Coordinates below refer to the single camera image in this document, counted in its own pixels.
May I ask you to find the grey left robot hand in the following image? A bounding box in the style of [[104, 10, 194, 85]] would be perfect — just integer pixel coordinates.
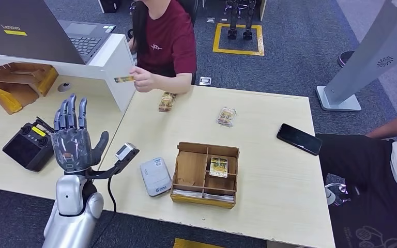
[[50, 93, 110, 173]]

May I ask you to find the person's left hand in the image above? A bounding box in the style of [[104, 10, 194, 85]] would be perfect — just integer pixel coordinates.
[[129, 66, 155, 93]]

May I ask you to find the wooden compartment box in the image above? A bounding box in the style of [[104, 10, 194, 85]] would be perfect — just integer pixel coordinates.
[[170, 142, 240, 209]]

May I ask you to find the gold patterned card stack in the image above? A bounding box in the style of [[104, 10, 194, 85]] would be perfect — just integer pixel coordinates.
[[158, 91, 178, 113]]

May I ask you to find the person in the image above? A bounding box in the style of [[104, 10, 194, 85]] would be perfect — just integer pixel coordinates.
[[127, 0, 198, 95], [316, 106, 397, 248]]

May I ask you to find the brown wooden card holder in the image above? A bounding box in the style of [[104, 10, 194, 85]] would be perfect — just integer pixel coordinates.
[[0, 62, 59, 115]]

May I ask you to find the wrapped gold card stack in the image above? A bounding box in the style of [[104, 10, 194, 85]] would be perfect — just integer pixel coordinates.
[[216, 106, 237, 128]]

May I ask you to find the silvery card stack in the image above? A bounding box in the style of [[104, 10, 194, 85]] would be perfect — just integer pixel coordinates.
[[203, 193, 235, 204], [172, 189, 203, 199]]

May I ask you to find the white desk shelf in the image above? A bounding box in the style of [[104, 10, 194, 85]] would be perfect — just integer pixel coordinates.
[[0, 33, 138, 113]]

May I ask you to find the black remote controller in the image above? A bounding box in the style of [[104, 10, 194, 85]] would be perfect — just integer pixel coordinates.
[[2, 116, 63, 173]]

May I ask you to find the black box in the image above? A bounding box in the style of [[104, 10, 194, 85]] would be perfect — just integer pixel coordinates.
[[97, 0, 120, 13]]

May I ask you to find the black robot leg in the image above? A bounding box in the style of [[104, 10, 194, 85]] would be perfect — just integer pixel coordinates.
[[243, 0, 257, 41], [227, 0, 239, 40]]

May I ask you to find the dark grey laptop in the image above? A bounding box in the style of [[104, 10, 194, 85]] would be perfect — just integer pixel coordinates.
[[0, 0, 117, 66]]

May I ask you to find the chrome stool base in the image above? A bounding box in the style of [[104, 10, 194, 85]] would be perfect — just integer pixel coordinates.
[[224, 0, 252, 11]]

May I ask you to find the black smartphone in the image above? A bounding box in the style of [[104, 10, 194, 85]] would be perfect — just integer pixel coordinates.
[[276, 123, 323, 157]]

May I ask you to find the black round base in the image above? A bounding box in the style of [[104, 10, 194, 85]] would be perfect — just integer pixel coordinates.
[[338, 50, 356, 68]]

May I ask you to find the chrome chair base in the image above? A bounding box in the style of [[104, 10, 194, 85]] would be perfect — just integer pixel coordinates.
[[324, 182, 352, 208]]

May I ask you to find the grey kiosk stand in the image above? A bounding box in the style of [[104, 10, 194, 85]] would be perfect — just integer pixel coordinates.
[[316, 0, 397, 112]]

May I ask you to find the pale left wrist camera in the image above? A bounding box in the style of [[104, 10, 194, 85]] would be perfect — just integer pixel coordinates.
[[87, 143, 140, 180]]

